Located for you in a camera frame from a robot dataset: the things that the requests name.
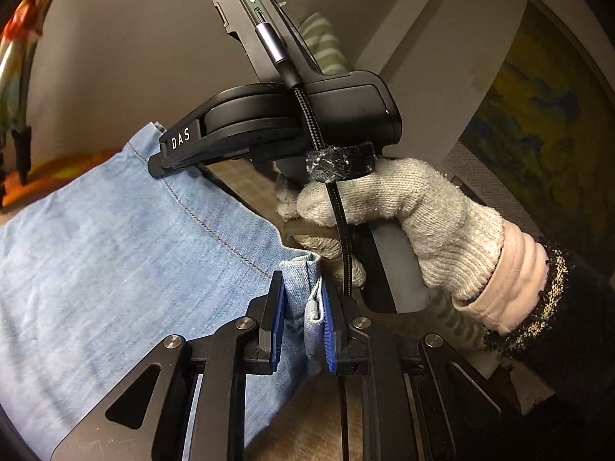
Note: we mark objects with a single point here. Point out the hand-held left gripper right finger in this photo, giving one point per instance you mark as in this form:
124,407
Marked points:
329,336

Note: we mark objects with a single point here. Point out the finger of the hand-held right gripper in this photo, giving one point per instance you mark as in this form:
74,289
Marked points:
185,137

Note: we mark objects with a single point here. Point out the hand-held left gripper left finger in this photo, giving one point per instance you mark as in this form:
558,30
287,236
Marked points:
277,326

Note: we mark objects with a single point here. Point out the blue denim pants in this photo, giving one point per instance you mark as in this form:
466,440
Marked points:
120,259

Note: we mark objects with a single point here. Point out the person's right forearm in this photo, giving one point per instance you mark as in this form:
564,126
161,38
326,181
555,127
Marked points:
519,278

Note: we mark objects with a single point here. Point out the person's right hand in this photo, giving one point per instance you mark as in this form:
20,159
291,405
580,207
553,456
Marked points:
442,221

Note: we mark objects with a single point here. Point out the green striped pillow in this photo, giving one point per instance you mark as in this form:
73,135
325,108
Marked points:
326,43

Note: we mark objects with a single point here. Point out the yellow blue wall painting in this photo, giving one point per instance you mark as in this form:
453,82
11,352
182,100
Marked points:
543,120

